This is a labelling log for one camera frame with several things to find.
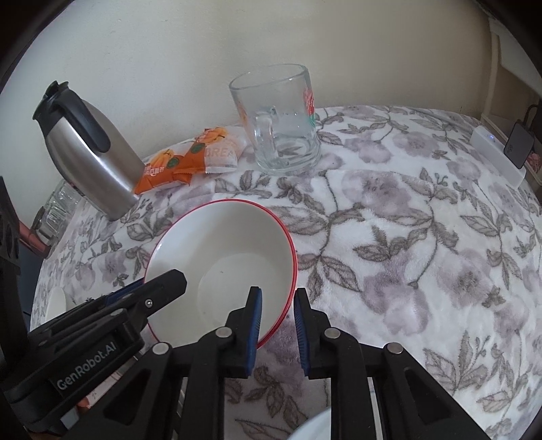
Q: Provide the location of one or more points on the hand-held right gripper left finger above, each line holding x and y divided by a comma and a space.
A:
254, 325

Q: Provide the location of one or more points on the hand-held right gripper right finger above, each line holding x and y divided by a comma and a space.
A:
301, 330

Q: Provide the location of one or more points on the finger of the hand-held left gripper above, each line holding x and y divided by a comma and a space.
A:
76, 318
165, 290

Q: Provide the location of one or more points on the small white cup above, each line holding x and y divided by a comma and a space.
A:
55, 304

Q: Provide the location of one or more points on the strawberry print bowl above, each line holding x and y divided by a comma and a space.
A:
228, 254

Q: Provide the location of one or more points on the light blue bowl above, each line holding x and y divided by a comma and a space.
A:
315, 429

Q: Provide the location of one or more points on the salmon pink strip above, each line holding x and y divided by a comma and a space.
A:
27, 239

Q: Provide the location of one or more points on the small drinking glass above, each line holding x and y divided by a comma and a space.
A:
65, 198

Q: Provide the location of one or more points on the orange snack packets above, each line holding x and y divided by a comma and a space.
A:
211, 148

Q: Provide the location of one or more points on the stainless steel thermos jug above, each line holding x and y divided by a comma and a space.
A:
93, 156

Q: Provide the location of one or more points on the clear glass mug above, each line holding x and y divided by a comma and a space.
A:
292, 139

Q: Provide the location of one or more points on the white power strip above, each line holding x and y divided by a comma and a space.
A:
491, 148

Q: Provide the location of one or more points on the black charger adapter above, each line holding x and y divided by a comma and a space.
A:
518, 146

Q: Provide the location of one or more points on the white shelf rack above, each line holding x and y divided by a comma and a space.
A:
499, 93

